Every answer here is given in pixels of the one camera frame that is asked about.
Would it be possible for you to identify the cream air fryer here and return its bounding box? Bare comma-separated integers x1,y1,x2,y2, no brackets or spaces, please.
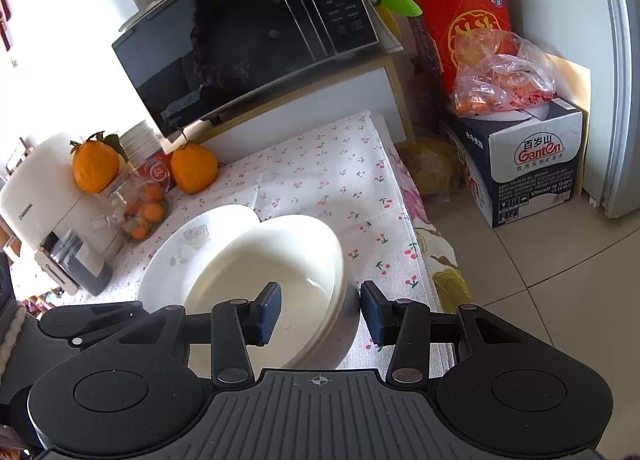
0,133,126,297

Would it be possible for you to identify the red and white printed cup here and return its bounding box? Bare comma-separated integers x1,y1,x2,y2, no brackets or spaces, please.
142,155,176,191

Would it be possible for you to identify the white braided cord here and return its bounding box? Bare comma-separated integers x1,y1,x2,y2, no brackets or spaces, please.
0,310,27,377

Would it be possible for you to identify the large orange with stem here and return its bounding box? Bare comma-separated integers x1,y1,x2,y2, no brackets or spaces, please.
171,140,219,194

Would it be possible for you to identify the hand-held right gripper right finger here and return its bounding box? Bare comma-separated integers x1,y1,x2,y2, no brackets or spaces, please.
360,281,551,385

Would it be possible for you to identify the grey refrigerator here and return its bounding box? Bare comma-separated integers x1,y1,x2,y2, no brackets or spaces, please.
582,0,640,219

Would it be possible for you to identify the white plate with rose print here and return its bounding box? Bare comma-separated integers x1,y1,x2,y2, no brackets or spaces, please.
136,205,263,371

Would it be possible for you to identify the glass pitcher with wooden lid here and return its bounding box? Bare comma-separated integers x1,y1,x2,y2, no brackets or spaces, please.
91,174,171,244

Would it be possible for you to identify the floral table cover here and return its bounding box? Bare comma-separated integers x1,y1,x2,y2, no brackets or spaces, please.
375,113,476,327

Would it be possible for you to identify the stack of white paper cups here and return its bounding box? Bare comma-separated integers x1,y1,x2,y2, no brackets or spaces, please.
121,121,161,162

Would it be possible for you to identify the white printed carton box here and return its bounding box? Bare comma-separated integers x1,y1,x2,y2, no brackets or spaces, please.
440,95,586,229

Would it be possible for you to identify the plastic bag of tangerines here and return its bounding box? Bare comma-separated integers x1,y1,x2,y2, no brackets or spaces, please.
448,30,558,117

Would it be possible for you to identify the red carton box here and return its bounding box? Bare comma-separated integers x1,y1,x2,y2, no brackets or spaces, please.
400,0,516,107

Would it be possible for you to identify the beige cardboard sheet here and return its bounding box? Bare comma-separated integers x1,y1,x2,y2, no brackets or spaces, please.
545,53,592,114

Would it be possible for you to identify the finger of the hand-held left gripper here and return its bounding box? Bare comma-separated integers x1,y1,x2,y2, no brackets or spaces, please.
37,300,152,347

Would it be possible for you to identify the red hanging decoration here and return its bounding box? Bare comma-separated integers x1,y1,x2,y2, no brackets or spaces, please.
0,0,17,52

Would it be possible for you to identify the yellow plastic bag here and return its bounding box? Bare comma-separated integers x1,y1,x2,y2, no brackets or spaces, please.
399,137,463,201

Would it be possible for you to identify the deep white bowl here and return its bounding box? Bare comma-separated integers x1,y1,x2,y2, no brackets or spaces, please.
300,285,361,370

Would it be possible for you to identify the large orange with leaves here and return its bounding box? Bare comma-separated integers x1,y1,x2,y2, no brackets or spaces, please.
69,131,128,193

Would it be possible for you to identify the black microwave oven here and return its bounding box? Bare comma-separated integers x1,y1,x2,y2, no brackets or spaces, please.
100,0,381,142

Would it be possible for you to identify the wide cream bowl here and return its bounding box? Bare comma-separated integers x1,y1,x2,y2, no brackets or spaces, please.
184,214,347,371

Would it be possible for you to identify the cherry print tablecloth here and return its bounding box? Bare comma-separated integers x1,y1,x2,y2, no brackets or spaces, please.
10,110,458,372

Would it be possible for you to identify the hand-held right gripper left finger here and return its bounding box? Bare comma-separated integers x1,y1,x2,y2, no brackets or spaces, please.
87,283,283,385

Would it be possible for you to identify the pile of small tangerines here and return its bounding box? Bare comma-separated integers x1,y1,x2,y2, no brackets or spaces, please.
122,185,167,240

